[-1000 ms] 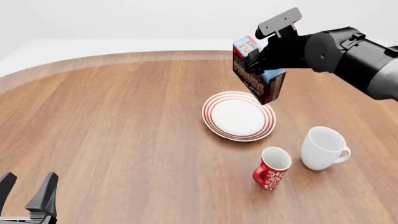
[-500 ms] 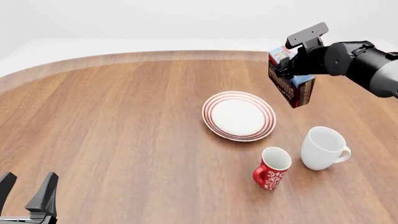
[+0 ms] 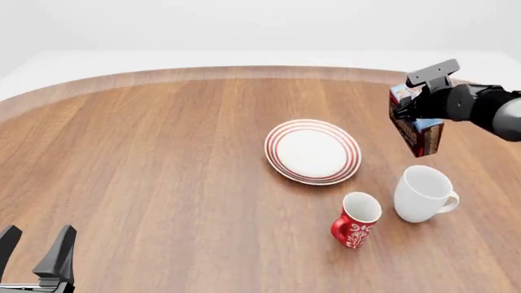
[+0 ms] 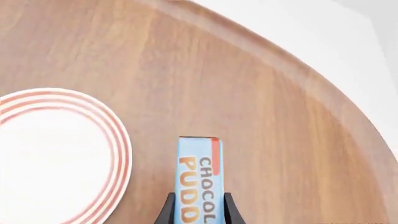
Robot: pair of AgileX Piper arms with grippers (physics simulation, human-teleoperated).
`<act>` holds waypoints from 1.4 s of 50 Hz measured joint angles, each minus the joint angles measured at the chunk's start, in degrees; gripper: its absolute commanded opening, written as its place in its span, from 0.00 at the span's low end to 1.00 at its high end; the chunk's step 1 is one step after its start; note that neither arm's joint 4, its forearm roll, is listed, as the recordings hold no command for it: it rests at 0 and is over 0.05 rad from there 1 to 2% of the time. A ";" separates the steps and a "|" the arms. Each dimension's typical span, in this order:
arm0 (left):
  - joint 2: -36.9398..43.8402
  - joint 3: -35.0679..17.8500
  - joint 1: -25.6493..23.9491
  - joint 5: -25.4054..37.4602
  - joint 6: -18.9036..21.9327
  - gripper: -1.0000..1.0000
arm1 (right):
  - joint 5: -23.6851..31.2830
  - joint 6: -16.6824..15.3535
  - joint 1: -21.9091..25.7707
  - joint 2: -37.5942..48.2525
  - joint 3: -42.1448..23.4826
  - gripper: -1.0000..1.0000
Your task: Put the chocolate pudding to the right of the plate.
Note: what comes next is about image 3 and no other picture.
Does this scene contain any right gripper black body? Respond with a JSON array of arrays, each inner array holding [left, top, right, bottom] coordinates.
[[401, 85, 440, 122]]

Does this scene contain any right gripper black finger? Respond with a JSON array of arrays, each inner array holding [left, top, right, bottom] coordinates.
[[391, 102, 417, 122]]

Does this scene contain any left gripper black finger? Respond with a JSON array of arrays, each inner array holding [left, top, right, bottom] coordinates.
[[0, 225, 24, 271], [32, 225, 78, 286]]

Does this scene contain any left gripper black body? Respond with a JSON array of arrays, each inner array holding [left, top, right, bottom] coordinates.
[[0, 276, 77, 293]]

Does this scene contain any chocolate pudding box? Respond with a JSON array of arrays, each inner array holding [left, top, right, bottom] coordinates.
[[388, 83, 444, 159]]

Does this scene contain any small flat plate on stalk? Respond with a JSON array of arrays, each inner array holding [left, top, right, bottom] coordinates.
[[405, 59, 462, 90]]

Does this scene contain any white plate with red rings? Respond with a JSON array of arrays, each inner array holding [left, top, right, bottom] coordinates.
[[264, 118, 362, 186]]

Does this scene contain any white mug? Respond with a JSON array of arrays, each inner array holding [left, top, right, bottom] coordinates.
[[393, 164, 461, 224]]

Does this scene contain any red patterned mug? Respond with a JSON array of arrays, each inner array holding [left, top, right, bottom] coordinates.
[[330, 190, 383, 250]]

